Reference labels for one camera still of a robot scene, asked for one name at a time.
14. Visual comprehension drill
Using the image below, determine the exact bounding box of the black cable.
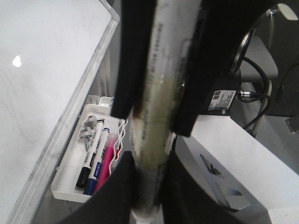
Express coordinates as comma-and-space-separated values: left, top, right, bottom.
238, 57, 271, 129

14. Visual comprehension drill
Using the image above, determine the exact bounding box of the white whiteboard marker black tip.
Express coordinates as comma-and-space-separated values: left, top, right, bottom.
131, 0, 201, 224

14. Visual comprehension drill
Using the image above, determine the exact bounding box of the black robot arm with label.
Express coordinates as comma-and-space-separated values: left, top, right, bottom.
63, 0, 274, 224

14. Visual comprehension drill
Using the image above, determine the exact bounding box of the white marker tray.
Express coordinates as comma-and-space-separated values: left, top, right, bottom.
50, 97, 120, 203

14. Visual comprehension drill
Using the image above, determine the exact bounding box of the pink highlighter pen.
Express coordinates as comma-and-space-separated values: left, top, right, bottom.
93, 133, 118, 194

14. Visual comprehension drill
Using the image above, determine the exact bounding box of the white wire clip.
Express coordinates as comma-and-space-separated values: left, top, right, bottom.
109, 119, 128, 169

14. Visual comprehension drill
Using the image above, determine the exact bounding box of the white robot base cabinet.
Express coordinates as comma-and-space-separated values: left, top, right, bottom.
176, 115, 299, 224

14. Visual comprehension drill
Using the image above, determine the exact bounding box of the black capped white marker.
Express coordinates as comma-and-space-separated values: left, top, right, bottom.
76, 118, 105, 188

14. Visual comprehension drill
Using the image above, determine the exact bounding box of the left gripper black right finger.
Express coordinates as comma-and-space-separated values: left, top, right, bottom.
161, 151, 242, 224

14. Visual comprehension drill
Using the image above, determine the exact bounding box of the white whiteboard with aluminium frame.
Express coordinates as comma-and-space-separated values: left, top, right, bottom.
0, 0, 119, 224

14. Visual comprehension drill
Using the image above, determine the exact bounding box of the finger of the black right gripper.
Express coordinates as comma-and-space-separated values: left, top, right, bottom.
173, 0, 276, 137
111, 0, 157, 119

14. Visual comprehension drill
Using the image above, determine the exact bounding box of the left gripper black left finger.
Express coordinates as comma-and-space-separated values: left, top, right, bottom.
62, 151, 135, 224

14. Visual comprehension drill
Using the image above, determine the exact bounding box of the blue capped white marker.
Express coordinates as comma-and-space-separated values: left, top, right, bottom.
83, 127, 110, 196

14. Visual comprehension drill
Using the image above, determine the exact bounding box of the grey plastic screw anchor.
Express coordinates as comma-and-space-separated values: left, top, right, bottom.
79, 115, 97, 151

